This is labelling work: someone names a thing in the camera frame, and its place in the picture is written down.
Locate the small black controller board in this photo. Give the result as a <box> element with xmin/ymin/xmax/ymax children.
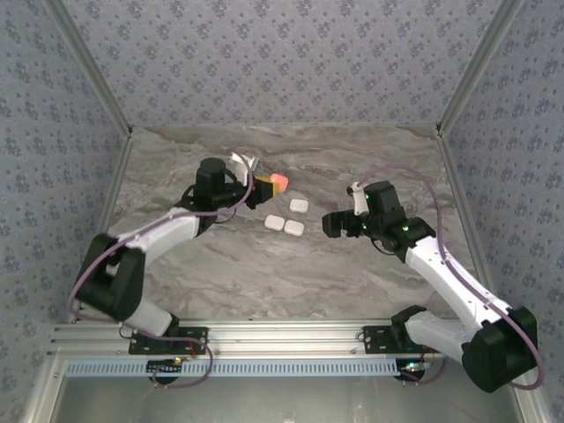
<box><xmin>398</xmin><ymin>359</ymin><xmax>431</xmax><ymax>381</ymax></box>
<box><xmin>147</xmin><ymin>359</ymin><xmax>184</xmax><ymax>376</ymax></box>

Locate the grey metal shelf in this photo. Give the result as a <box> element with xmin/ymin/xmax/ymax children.
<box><xmin>21</xmin><ymin>352</ymin><xmax>543</xmax><ymax>423</ymax></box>

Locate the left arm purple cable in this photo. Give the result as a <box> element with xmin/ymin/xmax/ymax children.
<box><xmin>65</xmin><ymin>153</ymin><xmax>256</xmax><ymax>323</ymax></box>

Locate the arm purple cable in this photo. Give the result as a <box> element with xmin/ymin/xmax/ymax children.
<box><xmin>352</xmin><ymin>163</ymin><xmax>547</xmax><ymax>391</ymax></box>
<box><xmin>65</xmin><ymin>153</ymin><xmax>256</xmax><ymax>323</ymax></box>

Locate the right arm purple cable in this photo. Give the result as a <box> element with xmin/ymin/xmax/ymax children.
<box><xmin>352</xmin><ymin>163</ymin><xmax>547</xmax><ymax>391</ymax></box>

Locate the aluminium table side rail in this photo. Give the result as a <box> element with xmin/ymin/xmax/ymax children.
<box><xmin>19</xmin><ymin>130</ymin><xmax>136</xmax><ymax>423</ymax></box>
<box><xmin>435</xmin><ymin>130</ymin><xmax>545</xmax><ymax>423</ymax></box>

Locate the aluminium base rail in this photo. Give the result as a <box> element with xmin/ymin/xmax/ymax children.
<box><xmin>50</xmin><ymin>320</ymin><xmax>464</xmax><ymax>359</ymax></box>

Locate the pale blue slotted cable duct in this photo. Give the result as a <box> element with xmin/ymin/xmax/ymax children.
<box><xmin>64</xmin><ymin>357</ymin><xmax>404</xmax><ymax>378</ymax></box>

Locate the aluminium corner post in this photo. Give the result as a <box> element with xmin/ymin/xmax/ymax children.
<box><xmin>434</xmin><ymin>0</ymin><xmax>528</xmax><ymax>137</ymax></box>
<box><xmin>43</xmin><ymin>0</ymin><xmax>136</xmax><ymax>137</ymax></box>

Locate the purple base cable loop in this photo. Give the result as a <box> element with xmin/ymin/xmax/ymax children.
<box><xmin>145</xmin><ymin>339</ymin><xmax>214</xmax><ymax>390</ymax></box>
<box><xmin>403</xmin><ymin>345</ymin><xmax>449</xmax><ymax>387</ymax></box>

